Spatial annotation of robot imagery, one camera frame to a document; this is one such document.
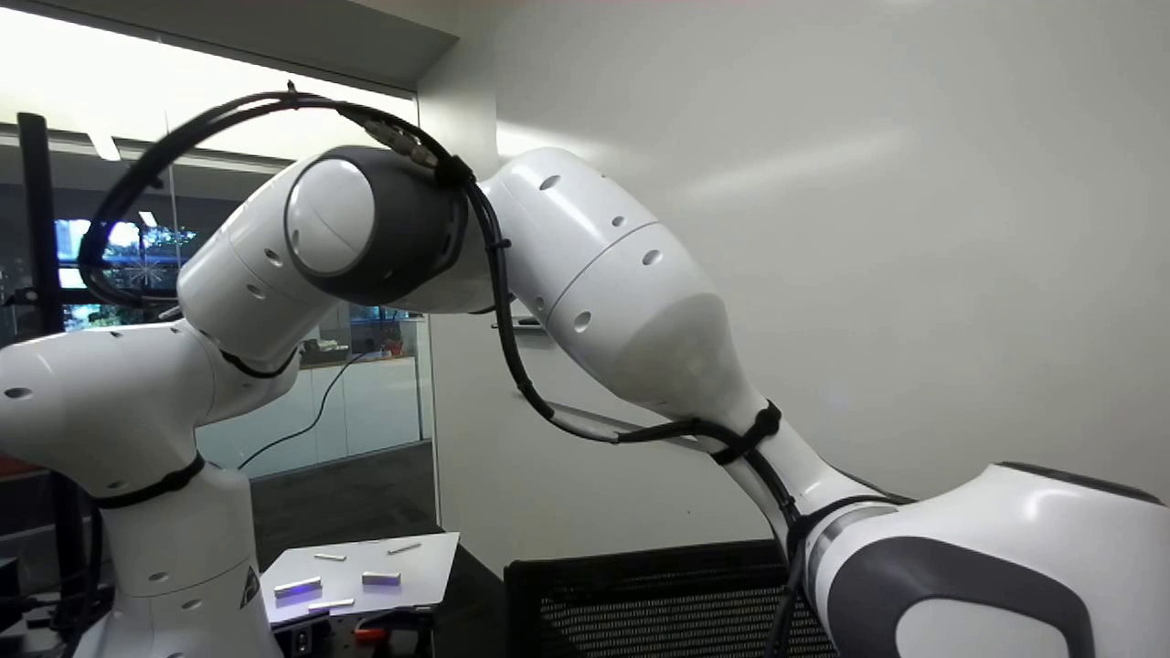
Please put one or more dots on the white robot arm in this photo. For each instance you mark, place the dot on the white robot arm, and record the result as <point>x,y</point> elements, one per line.
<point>1010,563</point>

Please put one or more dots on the black mesh office chair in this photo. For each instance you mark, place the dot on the black mesh office chair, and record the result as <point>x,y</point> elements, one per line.
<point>692,601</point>

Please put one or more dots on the grey marker on side table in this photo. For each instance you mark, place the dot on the grey marker on side table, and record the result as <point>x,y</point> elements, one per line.
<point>297,591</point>

